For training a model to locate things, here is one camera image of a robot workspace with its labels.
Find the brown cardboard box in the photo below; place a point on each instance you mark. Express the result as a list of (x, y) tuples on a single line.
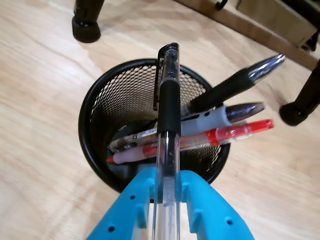
[(275, 20)]

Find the black tripod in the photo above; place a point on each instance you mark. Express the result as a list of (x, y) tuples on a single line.
[(85, 30)]

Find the grey grip retractable pen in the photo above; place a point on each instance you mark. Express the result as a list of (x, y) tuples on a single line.
[(205, 122)]

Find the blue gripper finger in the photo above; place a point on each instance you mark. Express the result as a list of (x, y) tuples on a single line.
[(127, 210), (215, 215)]

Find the clear capped black gel pen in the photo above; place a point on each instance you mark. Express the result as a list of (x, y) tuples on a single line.
[(170, 100)]

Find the red retractable pen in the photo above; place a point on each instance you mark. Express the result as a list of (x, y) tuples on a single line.
[(225, 133)]

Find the black mesh pen holder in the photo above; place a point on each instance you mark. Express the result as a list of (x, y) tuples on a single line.
[(105, 100)]

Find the black retractable pen chrome tip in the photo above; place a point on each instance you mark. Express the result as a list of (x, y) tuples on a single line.
[(225, 85)]

